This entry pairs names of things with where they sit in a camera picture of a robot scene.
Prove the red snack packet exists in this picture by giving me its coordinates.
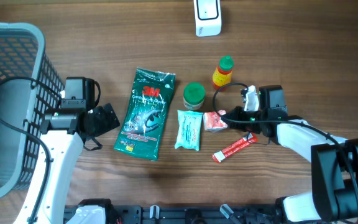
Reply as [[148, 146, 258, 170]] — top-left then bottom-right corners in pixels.
[[212, 133, 259, 163]]

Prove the grey plastic shopping basket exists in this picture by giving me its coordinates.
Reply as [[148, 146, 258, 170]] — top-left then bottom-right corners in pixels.
[[0, 22, 64, 198]]

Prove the green 3M glove packet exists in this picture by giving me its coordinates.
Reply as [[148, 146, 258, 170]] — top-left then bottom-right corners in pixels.
[[114, 68, 176, 161]]

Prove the black right camera cable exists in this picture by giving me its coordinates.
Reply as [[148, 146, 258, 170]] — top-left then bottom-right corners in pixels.
[[212, 82, 358, 224]]

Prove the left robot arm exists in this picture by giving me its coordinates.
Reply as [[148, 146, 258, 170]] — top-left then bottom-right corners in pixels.
[[15, 77, 120, 223]]

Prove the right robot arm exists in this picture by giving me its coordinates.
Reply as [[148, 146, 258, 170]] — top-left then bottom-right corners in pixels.
[[221, 84, 358, 223]]

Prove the white barcode scanner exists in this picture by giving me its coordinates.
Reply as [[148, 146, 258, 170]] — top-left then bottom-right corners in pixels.
[[193, 0, 222, 37]]

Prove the black camera cable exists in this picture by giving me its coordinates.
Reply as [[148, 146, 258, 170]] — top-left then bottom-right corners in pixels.
[[0, 76, 65, 224], [212, 82, 358, 224]]

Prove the green lid small jar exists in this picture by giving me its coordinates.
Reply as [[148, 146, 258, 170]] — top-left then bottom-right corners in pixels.
[[183, 82, 206, 110]]

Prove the red sauce bottle green cap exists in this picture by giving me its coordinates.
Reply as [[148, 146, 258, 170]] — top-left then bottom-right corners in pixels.
[[212, 55, 234, 90]]

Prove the black left camera cable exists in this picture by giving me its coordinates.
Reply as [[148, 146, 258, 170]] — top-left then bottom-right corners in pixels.
[[0, 76, 65, 224]]

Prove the light green wipes pack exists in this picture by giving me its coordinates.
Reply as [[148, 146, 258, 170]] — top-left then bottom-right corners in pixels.
[[175, 110, 203, 151]]

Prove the red small box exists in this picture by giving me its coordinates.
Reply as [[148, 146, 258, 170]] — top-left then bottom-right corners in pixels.
[[203, 111, 228, 132]]

